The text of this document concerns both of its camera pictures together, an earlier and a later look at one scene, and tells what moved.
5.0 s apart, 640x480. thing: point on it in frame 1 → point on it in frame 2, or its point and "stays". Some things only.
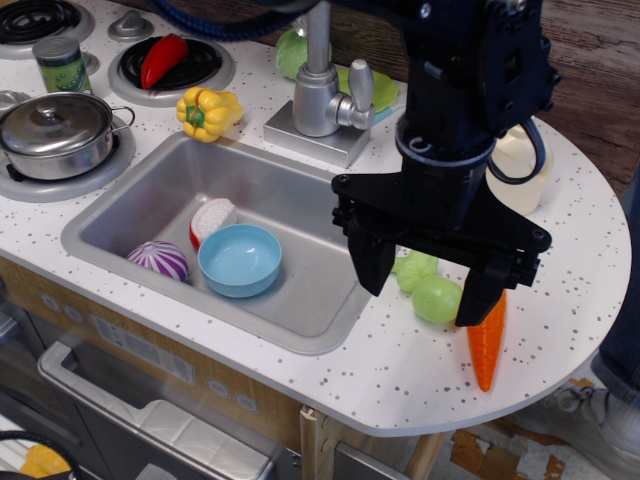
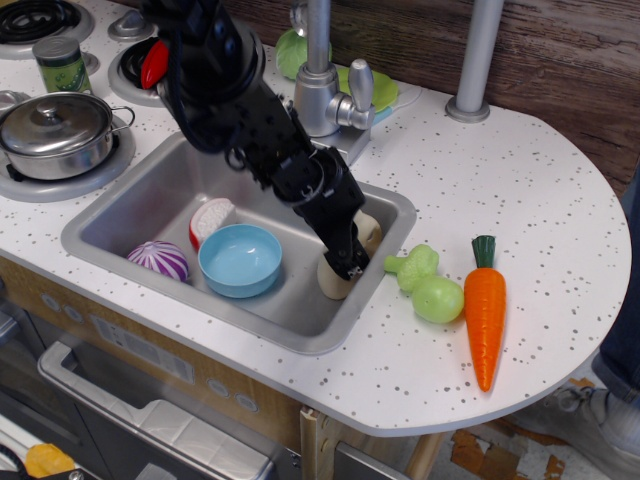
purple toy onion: x=162 y=258 stays
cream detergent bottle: x=515 y=154 → x=332 y=281
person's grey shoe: x=596 y=421 stays
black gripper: x=440 y=209 → x=323 y=187
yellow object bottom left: x=42 y=461 stays
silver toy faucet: x=320 y=122 stays
